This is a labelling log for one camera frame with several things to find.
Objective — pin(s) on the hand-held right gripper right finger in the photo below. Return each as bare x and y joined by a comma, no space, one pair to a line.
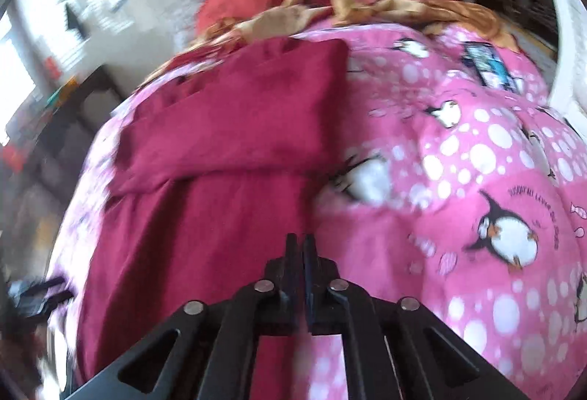
311,262

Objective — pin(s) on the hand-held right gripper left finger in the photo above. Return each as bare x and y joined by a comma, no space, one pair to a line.
293,262

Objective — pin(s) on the dark red fleece garment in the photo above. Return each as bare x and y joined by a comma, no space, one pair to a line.
206,221

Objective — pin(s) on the pink penguin blanket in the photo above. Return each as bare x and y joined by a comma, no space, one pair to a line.
458,143

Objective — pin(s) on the dark wooden console table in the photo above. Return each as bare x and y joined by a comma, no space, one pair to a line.
87,106

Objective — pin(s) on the green basket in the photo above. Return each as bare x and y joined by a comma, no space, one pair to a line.
57,99

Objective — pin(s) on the orange basket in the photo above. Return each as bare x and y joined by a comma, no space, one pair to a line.
69,84

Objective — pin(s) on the bright window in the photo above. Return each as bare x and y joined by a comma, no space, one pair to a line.
13,74

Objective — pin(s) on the smartphone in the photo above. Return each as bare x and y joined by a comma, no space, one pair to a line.
488,65

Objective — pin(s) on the gold and red satin quilt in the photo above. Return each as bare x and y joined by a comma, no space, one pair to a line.
390,8

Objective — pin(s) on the black hanging cloth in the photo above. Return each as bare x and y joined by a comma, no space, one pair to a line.
75,21

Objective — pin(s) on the red wall sticker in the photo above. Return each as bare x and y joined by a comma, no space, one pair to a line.
53,66

